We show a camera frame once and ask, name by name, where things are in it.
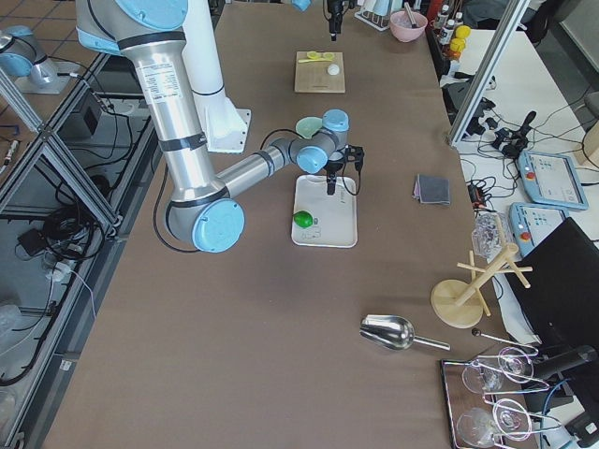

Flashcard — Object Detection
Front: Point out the light green bowl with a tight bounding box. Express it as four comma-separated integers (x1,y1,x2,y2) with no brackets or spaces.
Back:
295,116,322,139

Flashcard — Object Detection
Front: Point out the metal scoop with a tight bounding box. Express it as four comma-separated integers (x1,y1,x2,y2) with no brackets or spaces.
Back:
359,314,451,351

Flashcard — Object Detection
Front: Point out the black monitor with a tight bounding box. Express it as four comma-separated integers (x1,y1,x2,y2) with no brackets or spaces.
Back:
506,218,598,349

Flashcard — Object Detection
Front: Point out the green lime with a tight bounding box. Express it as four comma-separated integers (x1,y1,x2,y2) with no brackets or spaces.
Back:
293,210,314,229

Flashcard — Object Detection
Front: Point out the near blue teach pendant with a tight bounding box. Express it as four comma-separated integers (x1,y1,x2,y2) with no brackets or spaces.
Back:
509,202,569,256

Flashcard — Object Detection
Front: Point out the pink bowl with ice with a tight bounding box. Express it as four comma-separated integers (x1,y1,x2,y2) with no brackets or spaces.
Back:
389,10,428,42

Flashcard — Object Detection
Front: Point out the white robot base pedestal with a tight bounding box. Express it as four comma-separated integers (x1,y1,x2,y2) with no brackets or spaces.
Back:
183,0,251,153

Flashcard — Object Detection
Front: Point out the aluminium frame post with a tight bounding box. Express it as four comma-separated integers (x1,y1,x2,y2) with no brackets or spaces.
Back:
447,0,529,149

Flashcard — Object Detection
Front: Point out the wooden mug tree stand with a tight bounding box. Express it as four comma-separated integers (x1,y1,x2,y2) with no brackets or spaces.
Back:
431,215,533,328

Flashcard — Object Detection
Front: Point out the bamboo cutting board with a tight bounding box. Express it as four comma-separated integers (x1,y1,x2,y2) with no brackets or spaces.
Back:
294,51,345,94

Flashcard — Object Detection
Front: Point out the far blue teach pendant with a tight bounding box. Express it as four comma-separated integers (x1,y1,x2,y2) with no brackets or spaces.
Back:
518,151,589,210

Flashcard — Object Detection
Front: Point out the blue teach pendant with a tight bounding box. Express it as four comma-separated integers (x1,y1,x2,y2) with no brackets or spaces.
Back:
509,202,569,256
518,151,589,210

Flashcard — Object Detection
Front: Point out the pastel cup rack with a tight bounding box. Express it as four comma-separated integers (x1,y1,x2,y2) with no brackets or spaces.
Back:
354,0,401,32

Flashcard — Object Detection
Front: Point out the folded grey cloth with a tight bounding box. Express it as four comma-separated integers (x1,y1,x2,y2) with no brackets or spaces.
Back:
413,174,451,206

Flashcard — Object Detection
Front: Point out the wine glass rack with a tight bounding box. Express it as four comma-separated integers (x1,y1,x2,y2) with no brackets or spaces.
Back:
438,328,586,449

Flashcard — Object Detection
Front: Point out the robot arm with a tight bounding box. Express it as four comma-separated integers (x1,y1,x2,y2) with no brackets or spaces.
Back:
290,0,355,42
76,1,351,253

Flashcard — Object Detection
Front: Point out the yellow lemon fruit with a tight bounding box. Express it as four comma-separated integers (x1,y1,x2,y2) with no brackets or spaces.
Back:
453,24,471,39

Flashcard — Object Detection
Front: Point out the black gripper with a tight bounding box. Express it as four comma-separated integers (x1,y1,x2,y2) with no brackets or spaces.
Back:
325,0,344,42
325,144,364,196

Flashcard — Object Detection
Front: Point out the cream rabbit serving tray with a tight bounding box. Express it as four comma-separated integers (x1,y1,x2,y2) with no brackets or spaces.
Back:
291,175,358,248

